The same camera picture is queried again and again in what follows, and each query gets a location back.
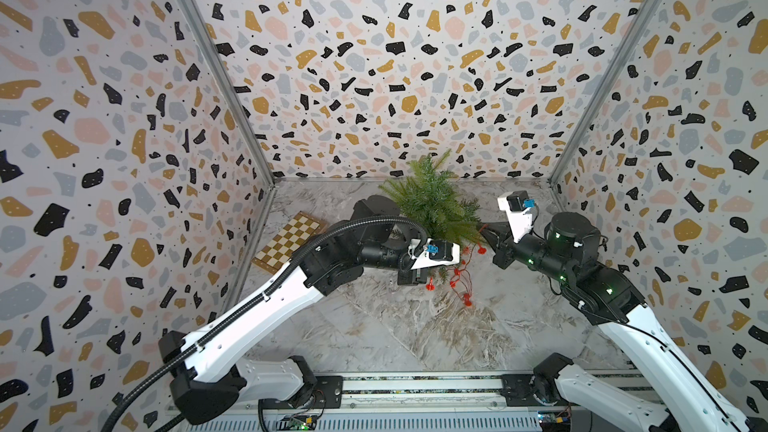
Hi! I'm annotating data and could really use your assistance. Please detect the checkered wooden board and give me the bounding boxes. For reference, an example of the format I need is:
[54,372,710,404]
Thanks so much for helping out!
[251,212,327,275]

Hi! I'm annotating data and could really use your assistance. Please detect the metal corner post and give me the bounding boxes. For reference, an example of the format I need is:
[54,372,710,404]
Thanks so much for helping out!
[547,0,662,192]
[177,0,275,190]

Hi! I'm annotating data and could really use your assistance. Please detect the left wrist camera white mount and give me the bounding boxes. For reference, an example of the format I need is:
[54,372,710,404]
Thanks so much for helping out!
[410,239,461,270]

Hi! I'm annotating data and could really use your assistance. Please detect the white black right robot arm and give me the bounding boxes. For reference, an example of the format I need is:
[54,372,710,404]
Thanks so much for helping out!
[479,211,767,431]

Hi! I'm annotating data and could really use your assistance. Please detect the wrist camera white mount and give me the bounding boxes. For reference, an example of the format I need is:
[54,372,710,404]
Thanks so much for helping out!
[497,190,536,243]
[410,239,461,270]

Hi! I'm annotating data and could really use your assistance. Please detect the small green christmas tree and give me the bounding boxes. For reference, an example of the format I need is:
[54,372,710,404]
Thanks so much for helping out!
[380,151,483,246]

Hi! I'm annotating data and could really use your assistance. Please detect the metal corner post left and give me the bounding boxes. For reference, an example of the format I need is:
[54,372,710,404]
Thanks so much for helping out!
[177,0,275,190]

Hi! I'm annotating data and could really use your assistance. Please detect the metal corner post right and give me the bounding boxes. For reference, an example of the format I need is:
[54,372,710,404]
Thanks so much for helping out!
[547,0,662,192]

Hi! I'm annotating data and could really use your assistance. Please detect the metal base rail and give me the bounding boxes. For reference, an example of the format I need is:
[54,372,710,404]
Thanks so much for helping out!
[197,371,615,431]

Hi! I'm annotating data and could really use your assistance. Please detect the black corrugated cable conduit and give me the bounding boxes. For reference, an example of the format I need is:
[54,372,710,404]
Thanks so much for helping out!
[98,215,430,432]

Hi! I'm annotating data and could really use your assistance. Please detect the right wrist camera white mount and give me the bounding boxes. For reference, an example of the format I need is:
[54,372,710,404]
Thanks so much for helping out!
[497,190,536,243]

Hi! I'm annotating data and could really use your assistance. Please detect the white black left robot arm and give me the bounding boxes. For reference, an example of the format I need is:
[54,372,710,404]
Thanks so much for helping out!
[160,195,458,425]

